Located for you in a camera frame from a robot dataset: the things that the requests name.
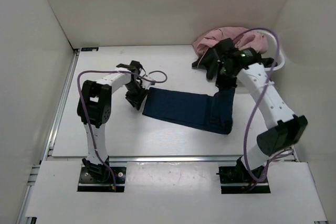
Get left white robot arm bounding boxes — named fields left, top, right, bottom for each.
left=77, top=60, right=151, bottom=184

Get dark blue denim trousers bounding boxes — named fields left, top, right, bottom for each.
left=142, top=88, right=235, bottom=135

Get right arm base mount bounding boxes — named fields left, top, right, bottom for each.
left=216, top=166, right=271, bottom=195

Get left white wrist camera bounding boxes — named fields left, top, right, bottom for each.
left=141, top=76, right=155, bottom=90

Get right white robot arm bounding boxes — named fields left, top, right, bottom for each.
left=213, top=38, right=308, bottom=183

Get small blue label sticker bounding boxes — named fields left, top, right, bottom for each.
left=81, top=47, right=99, bottom=52

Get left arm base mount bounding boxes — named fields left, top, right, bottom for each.
left=77, top=158, right=127, bottom=193

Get pink garment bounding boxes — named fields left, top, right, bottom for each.
left=192, top=27, right=268, bottom=57

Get black garment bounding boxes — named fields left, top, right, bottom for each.
left=192, top=48, right=274, bottom=80

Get white plastic basket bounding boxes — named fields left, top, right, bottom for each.
left=253, top=28, right=285, bottom=71

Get aluminium rail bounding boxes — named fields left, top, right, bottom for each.
left=46, top=155, right=297, bottom=163

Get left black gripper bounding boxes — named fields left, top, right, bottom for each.
left=124, top=82, right=150, bottom=110

